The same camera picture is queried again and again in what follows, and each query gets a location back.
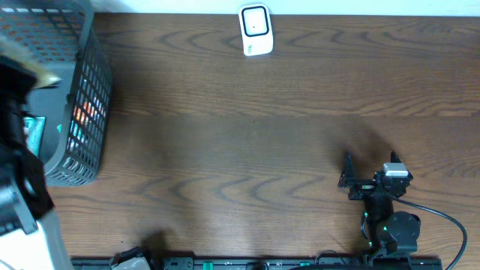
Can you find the large orange wipes pack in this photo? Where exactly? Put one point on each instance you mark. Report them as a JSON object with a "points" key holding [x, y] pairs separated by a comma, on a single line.
{"points": [[25, 59]]}

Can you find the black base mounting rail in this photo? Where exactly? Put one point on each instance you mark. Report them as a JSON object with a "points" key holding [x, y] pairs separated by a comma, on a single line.
{"points": [[203, 263]]}

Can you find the teal snack wrapper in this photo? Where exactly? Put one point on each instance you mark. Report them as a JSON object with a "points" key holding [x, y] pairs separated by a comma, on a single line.
{"points": [[34, 129]]}

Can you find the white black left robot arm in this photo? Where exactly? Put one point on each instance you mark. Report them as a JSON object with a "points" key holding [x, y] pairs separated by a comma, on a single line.
{"points": [[31, 236]]}

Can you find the white barcode scanner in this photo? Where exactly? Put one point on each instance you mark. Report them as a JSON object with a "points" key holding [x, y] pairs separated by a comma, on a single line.
{"points": [[256, 29]]}

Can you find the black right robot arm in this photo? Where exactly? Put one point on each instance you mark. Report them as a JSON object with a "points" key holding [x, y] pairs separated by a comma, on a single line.
{"points": [[390, 233]]}

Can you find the grey plastic mesh basket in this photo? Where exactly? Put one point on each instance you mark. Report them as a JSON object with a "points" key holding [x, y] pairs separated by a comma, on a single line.
{"points": [[59, 35]]}

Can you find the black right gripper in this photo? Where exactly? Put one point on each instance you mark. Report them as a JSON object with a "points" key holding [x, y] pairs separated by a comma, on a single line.
{"points": [[363, 186]]}

